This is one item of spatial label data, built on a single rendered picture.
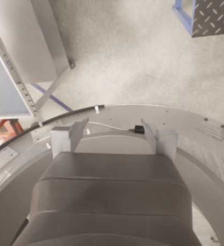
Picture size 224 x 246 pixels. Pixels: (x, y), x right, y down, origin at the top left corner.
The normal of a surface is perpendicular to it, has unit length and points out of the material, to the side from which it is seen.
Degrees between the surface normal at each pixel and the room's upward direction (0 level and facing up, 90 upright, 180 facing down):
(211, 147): 90
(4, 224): 85
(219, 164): 90
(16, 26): 0
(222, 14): 0
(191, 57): 0
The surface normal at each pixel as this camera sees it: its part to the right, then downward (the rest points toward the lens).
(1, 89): -0.15, 0.65
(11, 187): 0.85, 0.22
